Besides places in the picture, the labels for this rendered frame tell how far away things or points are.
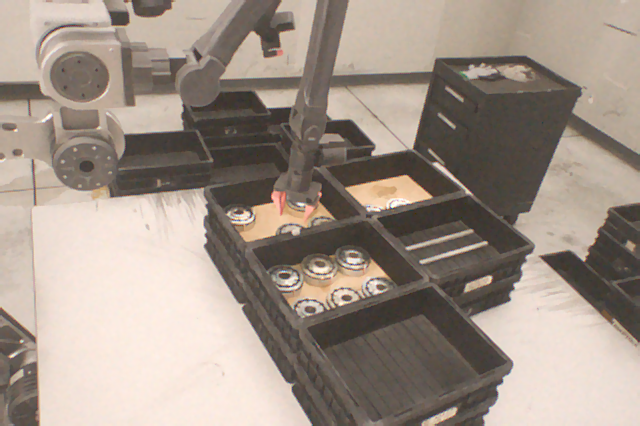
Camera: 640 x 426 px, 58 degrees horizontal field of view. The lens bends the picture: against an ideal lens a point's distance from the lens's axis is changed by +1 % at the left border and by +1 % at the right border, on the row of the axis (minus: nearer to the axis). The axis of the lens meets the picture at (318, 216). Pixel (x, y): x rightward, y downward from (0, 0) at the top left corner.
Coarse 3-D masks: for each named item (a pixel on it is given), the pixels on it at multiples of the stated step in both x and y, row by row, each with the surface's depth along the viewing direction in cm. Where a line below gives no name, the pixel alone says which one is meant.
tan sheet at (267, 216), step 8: (256, 208) 182; (264, 208) 183; (272, 208) 183; (320, 208) 187; (256, 216) 178; (264, 216) 179; (272, 216) 180; (280, 216) 180; (288, 216) 181; (312, 216) 183; (328, 216) 184; (256, 224) 175; (264, 224) 176; (272, 224) 176; (280, 224) 177; (304, 224) 178; (248, 232) 171; (256, 232) 172; (264, 232) 172; (272, 232) 173; (248, 240) 168
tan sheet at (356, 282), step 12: (372, 264) 167; (336, 276) 160; (348, 276) 161; (360, 276) 162; (384, 276) 163; (312, 288) 155; (324, 288) 156; (360, 288) 158; (288, 300) 150; (324, 300) 152
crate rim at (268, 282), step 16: (336, 224) 163; (352, 224) 165; (272, 240) 154; (288, 240) 155; (256, 272) 146; (416, 272) 151; (272, 288) 139; (400, 288) 145; (288, 304) 135; (352, 304) 138; (304, 320) 131
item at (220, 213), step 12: (240, 180) 175; (252, 180) 177; (204, 192) 169; (216, 204) 164; (360, 216) 168; (228, 228) 157; (312, 228) 160; (240, 240) 152; (252, 240) 152; (264, 240) 153
